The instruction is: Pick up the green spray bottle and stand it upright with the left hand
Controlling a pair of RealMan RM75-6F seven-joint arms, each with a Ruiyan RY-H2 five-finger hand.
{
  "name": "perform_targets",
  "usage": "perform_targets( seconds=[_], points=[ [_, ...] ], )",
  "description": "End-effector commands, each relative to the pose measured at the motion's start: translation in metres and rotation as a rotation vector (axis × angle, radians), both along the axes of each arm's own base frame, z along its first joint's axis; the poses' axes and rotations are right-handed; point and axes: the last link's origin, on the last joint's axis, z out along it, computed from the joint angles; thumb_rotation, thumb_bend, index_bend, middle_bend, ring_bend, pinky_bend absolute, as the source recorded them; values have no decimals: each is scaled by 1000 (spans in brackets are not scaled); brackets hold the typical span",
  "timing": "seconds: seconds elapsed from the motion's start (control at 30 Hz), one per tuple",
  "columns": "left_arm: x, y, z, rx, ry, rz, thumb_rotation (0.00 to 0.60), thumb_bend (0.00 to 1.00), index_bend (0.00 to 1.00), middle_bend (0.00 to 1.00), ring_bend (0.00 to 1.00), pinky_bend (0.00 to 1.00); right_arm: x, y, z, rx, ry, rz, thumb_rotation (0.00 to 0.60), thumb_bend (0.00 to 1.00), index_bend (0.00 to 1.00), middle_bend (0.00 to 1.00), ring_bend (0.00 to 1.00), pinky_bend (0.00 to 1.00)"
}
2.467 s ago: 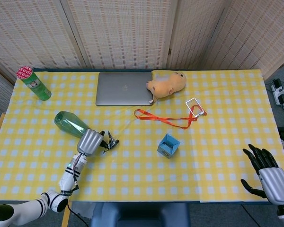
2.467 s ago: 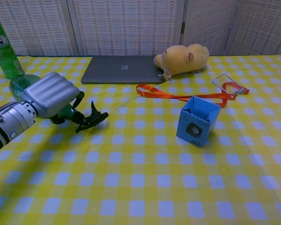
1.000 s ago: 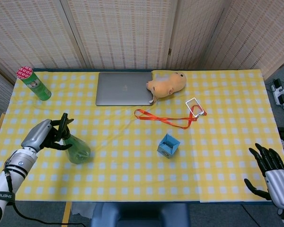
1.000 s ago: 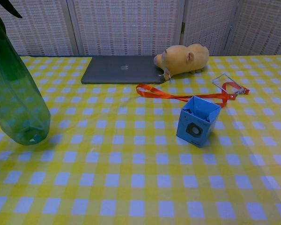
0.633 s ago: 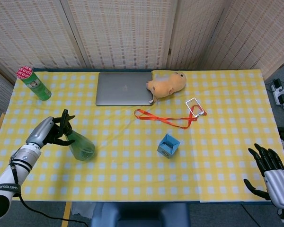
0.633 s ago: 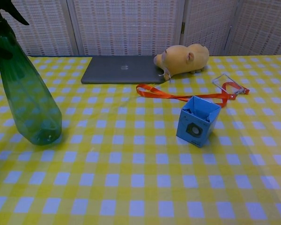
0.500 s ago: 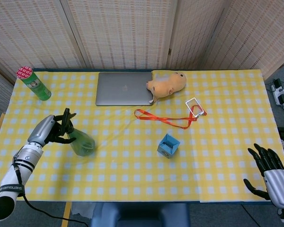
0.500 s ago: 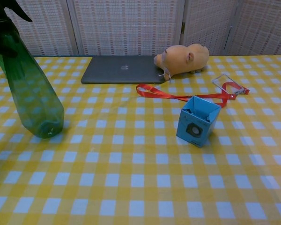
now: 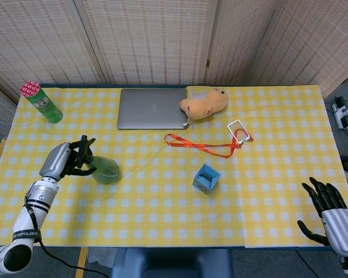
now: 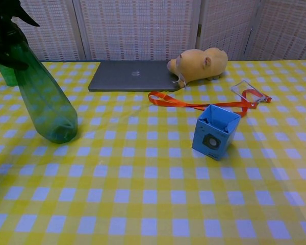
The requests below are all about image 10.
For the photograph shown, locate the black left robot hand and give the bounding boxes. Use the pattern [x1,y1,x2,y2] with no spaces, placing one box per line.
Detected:
[0,23,30,71]

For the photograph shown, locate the green transparent spray bottle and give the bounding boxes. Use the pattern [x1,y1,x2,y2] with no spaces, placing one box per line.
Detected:
[0,0,79,144]

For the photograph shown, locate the green cylindrical can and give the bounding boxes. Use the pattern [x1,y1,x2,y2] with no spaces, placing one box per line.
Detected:
[0,63,19,87]

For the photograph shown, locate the woven folding screen panel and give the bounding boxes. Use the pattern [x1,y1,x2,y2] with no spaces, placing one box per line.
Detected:
[195,0,260,61]
[72,0,202,61]
[12,0,87,62]
[244,0,306,61]

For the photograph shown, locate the grey closed laptop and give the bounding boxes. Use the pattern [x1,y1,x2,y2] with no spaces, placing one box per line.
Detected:
[88,60,182,92]

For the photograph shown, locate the brown capybara plush toy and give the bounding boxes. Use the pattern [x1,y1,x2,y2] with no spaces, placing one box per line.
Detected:
[167,47,228,88]

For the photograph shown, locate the yellow white checkered tablecloth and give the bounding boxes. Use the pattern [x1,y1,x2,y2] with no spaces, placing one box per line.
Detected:
[0,59,306,245]

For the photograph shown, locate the blue cardboard speaker box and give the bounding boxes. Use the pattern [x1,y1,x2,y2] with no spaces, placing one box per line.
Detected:
[191,104,241,161]

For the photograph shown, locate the clear plastic badge holder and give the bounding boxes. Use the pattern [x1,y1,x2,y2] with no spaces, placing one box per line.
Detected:
[231,80,269,104]

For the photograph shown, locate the red lanyard ribbon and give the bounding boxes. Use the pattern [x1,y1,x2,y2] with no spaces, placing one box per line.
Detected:
[147,89,272,118]

